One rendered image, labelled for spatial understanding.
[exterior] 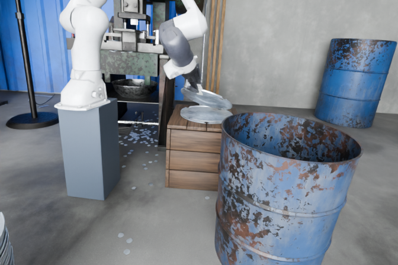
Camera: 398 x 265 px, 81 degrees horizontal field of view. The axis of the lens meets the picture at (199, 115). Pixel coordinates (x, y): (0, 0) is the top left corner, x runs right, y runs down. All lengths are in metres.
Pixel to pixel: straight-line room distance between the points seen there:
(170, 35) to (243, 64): 2.25
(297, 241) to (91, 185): 0.87
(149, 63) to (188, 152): 0.69
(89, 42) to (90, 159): 0.50
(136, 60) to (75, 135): 0.68
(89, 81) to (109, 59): 0.59
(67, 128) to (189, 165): 0.58
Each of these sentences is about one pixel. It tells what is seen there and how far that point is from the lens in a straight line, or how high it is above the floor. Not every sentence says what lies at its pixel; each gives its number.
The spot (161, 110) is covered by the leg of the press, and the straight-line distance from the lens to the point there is 1.56.
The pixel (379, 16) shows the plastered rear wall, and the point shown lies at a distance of 3.74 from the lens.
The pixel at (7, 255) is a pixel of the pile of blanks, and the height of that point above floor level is 0.29.
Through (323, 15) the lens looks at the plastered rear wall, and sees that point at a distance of 3.37.
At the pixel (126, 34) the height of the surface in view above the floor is 0.75.
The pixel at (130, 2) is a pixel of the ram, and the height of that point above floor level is 0.95.
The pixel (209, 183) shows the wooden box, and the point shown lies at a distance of 1.25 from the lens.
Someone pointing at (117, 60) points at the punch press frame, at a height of 0.59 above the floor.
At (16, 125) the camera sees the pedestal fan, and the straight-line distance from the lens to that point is 2.29.
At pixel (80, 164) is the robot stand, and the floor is 0.18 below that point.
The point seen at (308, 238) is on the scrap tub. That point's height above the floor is 0.24.
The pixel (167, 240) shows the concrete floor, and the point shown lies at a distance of 1.02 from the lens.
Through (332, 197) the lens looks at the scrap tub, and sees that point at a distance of 0.73.
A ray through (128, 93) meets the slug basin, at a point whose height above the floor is 0.35.
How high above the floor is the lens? 0.73
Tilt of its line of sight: 17 degrees down
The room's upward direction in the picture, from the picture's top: 4 degrees clockwise
